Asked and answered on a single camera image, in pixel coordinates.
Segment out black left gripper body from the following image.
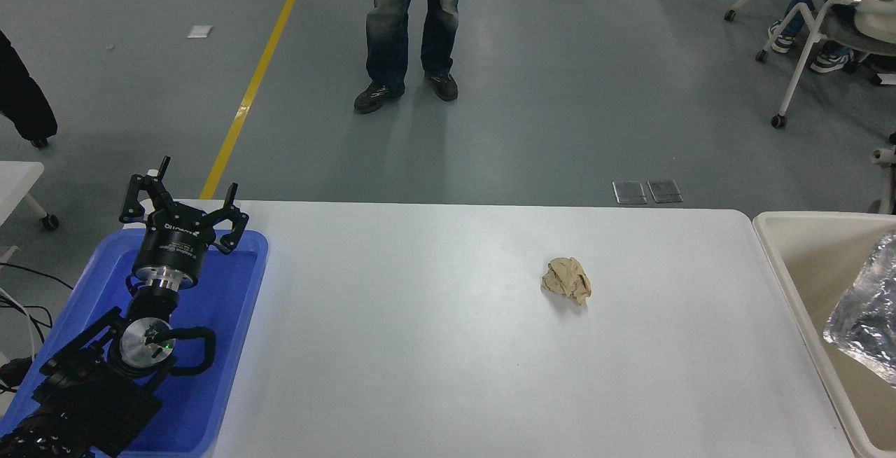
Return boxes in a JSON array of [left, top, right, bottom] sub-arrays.
[[132, 210, 214, 279]]

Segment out foil plate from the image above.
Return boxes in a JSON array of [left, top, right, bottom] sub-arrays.
[[822, 230, 896, 385]]

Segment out metal floor plate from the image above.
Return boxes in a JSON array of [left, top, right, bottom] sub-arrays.
[[612, 180, 648, 204], [647, 179, 684, 203]]

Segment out blue plastic tray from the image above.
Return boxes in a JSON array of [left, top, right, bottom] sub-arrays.
[[0, 228, 270, 458]]

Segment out white side table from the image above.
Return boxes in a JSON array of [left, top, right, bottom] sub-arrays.
[[0, 161, 60, 263]]

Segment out person at table edge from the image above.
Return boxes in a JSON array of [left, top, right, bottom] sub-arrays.
[[0, 29, 58, 142]]

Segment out standing person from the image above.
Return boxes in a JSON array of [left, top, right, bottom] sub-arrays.
[[353, 0, 467, 114]]

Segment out crumpled tan paper ball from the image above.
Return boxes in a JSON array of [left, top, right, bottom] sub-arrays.
[[541, 256, 593, 307]]

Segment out large pale bin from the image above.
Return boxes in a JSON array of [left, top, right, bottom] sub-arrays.
[[752, 211, 896, 458]]

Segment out white office chair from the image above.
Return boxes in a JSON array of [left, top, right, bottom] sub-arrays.
[[755, 0, 896, 129]]

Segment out white chair base part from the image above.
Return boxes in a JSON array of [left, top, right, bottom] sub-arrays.
[[870, 146, 896, 215]]

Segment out seated person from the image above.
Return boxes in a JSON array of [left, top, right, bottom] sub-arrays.
[[768, 0, 896, 74]]

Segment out black cable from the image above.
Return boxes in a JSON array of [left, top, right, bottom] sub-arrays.
[[0, 262, 74, 336]]

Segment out white cable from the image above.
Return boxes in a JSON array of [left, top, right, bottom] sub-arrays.
[[0, 286, 37, 362]]

